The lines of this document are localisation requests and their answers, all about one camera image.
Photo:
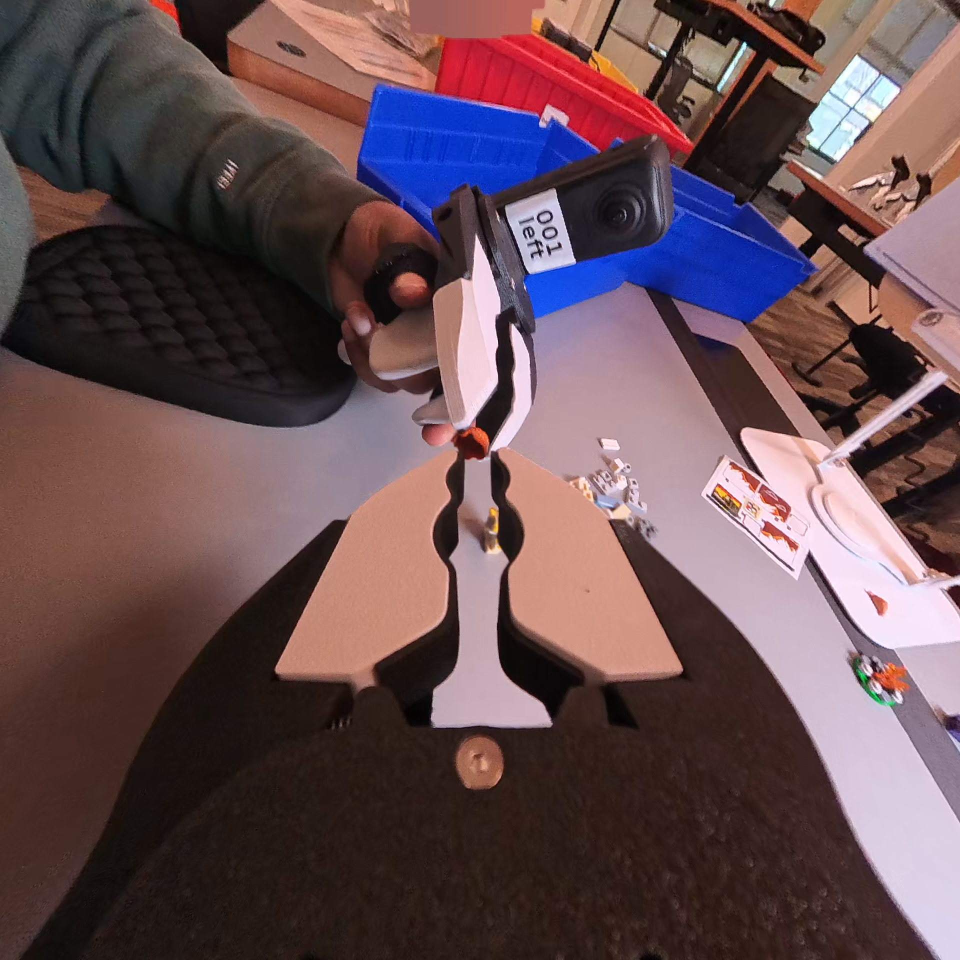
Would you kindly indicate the pile of small lego pieces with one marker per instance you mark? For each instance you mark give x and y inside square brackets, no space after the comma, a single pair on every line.
[623,487]

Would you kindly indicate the paned window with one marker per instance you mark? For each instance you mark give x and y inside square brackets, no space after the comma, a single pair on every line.
[852,109]

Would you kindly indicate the reddish brown minifigure hair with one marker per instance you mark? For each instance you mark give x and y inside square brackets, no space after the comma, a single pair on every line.
[473,445]

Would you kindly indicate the black mesh cushion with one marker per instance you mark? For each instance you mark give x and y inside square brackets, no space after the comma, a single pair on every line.
[166,323]

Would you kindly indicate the pale blue instruction booklet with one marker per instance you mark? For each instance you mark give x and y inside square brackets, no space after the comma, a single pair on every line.
[923,247]

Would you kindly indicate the white book stand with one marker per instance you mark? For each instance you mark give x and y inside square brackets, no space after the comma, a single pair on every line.
[788,466]

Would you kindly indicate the person's left hand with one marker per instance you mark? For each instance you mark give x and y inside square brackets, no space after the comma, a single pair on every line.
[349,285]

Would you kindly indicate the tan minifigure legs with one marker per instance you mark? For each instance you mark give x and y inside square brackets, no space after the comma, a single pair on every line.
[492,525]

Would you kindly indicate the person's left forearm green sleeve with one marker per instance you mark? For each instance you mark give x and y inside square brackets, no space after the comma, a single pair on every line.
[166,128]

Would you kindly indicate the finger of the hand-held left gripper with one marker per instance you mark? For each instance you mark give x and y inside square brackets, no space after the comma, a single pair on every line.
[523,391]
[470,345]

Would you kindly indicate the wooden top standing desk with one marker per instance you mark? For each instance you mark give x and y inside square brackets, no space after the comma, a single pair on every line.
[750,30]

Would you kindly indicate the black mesh office chair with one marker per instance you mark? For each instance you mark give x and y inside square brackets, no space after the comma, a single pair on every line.
[678,91]

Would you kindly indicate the small lego campfire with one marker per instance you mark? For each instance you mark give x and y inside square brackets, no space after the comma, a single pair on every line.
[878,678]

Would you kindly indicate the reddish brown lego piece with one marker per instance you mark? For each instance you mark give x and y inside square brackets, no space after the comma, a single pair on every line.
[876,603]

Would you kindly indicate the light wood side desk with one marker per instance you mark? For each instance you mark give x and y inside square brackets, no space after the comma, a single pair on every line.
[300,53]

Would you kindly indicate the person's torso green sweatshirt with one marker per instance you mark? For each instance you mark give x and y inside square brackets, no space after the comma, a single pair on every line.
[14,241]

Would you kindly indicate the red plastic bin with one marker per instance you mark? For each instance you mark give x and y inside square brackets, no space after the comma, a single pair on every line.
[540,83]

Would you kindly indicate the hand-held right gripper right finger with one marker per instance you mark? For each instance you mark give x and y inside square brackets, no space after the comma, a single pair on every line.
[594,594]

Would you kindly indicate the lego sticker sheet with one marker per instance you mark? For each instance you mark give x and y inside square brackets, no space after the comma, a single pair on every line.
[758,518]

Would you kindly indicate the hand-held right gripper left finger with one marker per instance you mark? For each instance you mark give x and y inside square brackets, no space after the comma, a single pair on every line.
[368,594]

